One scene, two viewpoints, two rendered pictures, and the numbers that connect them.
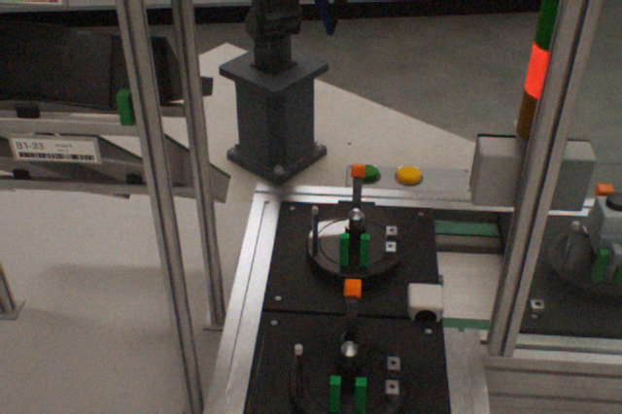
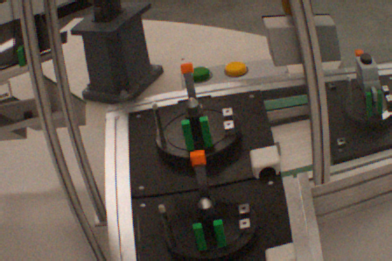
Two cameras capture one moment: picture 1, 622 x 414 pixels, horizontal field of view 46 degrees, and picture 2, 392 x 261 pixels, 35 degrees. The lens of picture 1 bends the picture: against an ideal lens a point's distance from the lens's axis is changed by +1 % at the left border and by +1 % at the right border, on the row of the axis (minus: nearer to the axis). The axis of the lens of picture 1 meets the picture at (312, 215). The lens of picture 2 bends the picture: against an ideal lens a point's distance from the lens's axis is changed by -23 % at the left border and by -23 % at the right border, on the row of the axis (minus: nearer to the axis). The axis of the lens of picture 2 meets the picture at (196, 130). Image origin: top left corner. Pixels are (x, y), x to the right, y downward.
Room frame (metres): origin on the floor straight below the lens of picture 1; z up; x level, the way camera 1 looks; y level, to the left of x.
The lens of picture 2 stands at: (-0.24, -0.02, 1.72)
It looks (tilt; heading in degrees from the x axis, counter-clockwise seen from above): 35 degrees down; 358
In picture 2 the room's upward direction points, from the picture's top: 12 degrees counter-clockwise
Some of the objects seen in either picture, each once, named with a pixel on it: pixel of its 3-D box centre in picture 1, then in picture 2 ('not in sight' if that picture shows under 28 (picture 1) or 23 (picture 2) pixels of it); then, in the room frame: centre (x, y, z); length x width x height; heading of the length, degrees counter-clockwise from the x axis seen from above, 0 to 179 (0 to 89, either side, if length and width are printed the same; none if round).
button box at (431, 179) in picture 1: (407, 191); (239, 83); (1.01, -0.16, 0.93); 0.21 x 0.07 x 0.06; 86
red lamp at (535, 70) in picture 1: (554, 68); not in sight; (0.67, -0.24, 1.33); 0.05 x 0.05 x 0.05
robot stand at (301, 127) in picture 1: (275, 112); (114, 49); (1.23, 0.07, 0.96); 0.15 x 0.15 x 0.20; 50
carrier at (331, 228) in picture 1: (355, 231); (195, 118); (0.80, -0.06, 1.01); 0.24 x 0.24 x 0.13; 86
